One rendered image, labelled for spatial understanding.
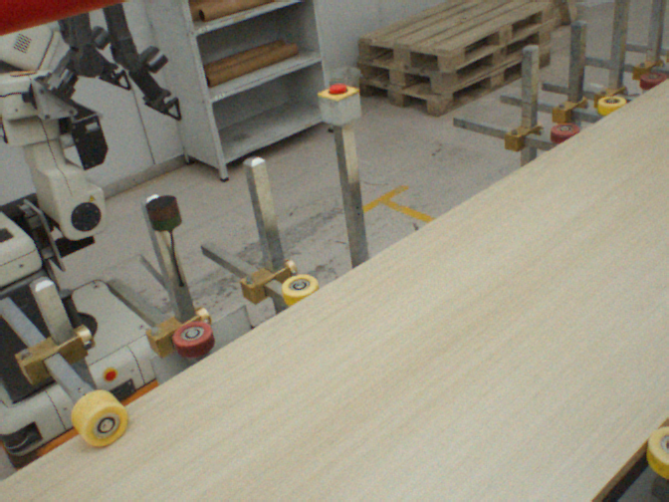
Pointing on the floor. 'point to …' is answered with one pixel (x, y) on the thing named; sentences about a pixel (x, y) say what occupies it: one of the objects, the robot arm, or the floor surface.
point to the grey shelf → (175, 27)
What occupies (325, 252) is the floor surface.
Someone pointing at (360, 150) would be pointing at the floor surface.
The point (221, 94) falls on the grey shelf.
